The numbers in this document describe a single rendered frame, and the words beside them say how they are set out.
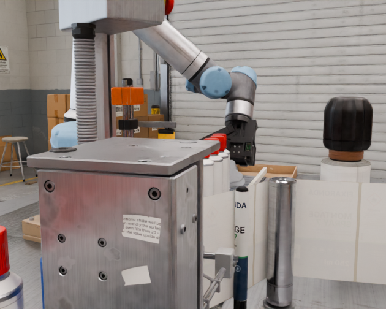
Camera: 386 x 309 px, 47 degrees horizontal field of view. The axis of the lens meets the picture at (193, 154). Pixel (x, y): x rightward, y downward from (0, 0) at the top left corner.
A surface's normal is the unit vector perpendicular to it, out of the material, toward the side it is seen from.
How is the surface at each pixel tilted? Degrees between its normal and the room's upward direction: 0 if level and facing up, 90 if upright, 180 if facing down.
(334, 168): 92
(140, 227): 90
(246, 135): 60
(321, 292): 0
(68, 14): 90
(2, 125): 90
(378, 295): 0
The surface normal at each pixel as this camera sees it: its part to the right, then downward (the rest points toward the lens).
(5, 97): 0.88, 0.07
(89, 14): -0.79, 0.09
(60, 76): -0.48, 0.13
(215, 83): 0.10, 0.19
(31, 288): 0.00, -0.99
